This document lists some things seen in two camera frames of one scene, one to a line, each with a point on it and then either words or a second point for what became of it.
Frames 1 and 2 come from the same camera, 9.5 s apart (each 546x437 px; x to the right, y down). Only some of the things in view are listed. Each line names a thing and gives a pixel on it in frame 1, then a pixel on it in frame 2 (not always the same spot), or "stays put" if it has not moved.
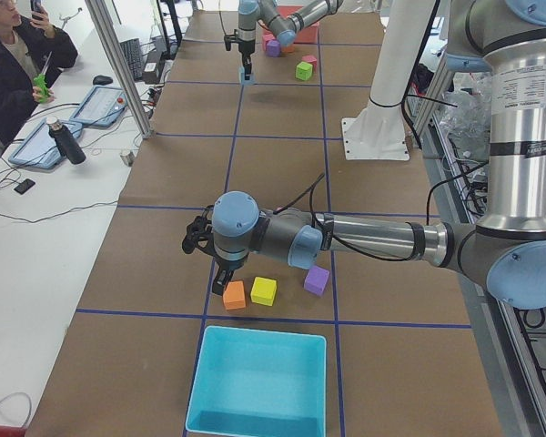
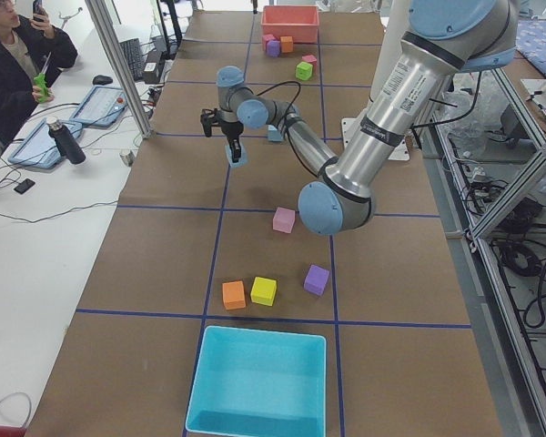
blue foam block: [242, 78] → [274, 135]
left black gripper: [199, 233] → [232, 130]
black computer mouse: [102, 80] stays put
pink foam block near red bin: [267, 37] stays put
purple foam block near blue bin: [316, 279] stays put
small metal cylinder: [127, 157] stays put
